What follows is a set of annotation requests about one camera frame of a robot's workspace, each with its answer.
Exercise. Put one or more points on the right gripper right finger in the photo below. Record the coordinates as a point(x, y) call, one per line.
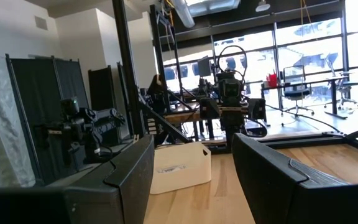
point(275, 193)

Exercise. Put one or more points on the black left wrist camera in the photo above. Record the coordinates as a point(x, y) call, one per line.
point(231, 88)

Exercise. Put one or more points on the white plastic tray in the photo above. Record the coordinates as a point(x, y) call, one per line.
point(182, 155)

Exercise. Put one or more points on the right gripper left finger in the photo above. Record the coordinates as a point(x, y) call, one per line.
point(89, 202)

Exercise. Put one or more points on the small red container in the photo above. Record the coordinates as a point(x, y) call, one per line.
point(272, 81)

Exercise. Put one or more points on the clear plastic card pack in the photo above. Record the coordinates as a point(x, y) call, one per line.
point(171, 169)

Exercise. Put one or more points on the person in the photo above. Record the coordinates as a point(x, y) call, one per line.
point(156, 87)

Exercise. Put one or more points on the black office chair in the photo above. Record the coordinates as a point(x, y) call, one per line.
point(348, 84)
point(295, 93)

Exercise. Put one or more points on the black partition panel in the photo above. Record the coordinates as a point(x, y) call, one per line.
point(101, 90)
point(48, 93)

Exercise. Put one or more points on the grey computer monitor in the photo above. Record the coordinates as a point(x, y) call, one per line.
point(204, 67)

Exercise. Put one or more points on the black background robot arm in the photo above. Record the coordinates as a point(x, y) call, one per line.
point(73, 127)

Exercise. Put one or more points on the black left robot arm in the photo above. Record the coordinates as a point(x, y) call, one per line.
point(232, 133)

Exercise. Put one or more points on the white ceiling lamp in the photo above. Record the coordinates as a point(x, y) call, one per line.
point(262, 6)

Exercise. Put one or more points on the black metal rack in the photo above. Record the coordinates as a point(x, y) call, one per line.
point(163, 37)

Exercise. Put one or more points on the white ceiling pipe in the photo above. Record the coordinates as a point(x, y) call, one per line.
point(183, 12)

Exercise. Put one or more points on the dark workbench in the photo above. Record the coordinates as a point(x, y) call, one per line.
point(182, 116)

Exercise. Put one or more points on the black upright frame post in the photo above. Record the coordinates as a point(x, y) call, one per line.
point(127, 62)

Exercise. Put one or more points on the black window frame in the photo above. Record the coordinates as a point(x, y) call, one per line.
point(275, 46)

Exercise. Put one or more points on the black office desk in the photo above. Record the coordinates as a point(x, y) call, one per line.
point(306, 83)

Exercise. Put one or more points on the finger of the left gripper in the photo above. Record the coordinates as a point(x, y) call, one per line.
point(256, 109)
point(209, 109)

